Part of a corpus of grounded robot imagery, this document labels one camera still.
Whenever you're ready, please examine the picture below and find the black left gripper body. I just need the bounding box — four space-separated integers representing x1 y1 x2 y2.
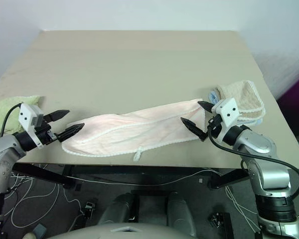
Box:
36 115 58 145

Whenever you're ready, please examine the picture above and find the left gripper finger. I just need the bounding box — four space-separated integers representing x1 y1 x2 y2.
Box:
55 123 86 143
43 109 70 123

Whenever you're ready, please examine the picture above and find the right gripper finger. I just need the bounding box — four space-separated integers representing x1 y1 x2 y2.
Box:
197 101 215 114
180 117 209 142

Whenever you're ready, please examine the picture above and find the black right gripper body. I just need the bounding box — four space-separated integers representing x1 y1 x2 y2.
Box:
207 116 226 139

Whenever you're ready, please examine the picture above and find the pink towel with white trim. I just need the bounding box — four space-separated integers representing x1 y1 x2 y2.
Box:
61 98 207 161

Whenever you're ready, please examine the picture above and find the beige towel with white trim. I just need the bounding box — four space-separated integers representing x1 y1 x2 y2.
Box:
216 79 266 122

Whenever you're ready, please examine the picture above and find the green terry towel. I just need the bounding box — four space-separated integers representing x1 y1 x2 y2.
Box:
0 95 42 136

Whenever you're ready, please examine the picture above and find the grey rounded robot leg cover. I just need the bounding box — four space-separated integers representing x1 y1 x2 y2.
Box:
98 193 138 231
166 191 198 237

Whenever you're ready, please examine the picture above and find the dark purple panel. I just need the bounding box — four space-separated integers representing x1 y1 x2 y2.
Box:
276 72 299 136

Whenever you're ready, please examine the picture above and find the small grey box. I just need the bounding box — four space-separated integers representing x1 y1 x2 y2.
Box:
31 223 47 238

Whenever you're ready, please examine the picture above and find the grey robot torso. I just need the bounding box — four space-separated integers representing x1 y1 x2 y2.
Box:
44 222 197 239

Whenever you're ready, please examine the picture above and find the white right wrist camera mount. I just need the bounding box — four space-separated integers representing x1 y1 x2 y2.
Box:
211 98 241 127

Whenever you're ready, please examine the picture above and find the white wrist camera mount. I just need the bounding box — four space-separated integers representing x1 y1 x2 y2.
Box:
211 98 241 127
17 103 44 149

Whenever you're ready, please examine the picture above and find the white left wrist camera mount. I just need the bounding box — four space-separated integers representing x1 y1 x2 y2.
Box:
17 103 44 149

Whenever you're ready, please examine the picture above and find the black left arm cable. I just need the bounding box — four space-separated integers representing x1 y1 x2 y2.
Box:
0 103 23 137

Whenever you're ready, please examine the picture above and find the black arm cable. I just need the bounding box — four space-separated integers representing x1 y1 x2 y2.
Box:
0 103 23 137
207 121 299 199

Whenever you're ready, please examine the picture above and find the tangled white floor cable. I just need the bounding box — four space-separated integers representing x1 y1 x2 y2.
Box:
9 169 84 231

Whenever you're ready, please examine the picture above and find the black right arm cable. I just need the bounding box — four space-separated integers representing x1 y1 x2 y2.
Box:
207 121 299 199

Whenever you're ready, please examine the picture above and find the black table frame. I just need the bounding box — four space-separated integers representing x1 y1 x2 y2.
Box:
11 163 251 192

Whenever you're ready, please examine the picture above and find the white floor cable bundle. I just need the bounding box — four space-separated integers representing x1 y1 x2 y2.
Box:
225 185 260 234

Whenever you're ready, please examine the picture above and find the long white floor cable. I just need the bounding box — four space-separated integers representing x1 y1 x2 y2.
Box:
61 168 224 187

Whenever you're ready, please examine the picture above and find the black floor bracket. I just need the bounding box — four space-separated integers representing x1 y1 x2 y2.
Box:
208 211 232 235
82 199 97 220

